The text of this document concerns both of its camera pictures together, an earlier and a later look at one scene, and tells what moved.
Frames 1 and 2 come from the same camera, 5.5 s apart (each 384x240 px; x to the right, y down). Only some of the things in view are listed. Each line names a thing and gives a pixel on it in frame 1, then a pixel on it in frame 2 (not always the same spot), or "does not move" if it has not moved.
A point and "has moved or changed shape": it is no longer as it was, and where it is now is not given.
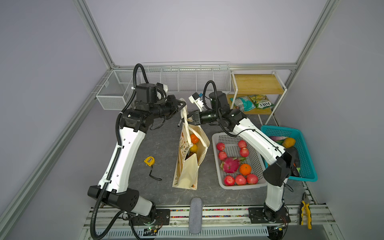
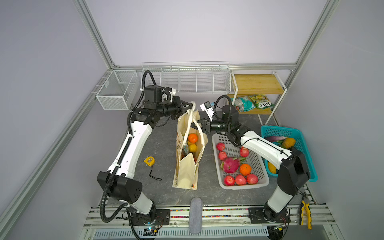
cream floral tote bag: (186, 173) has moved or changed shape
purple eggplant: (278, 138) does not move
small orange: (194, 139) does not move
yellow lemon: (194, 148) does not move
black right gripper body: (206, 118) -> (209, 126)
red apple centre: (244, 152) does not move
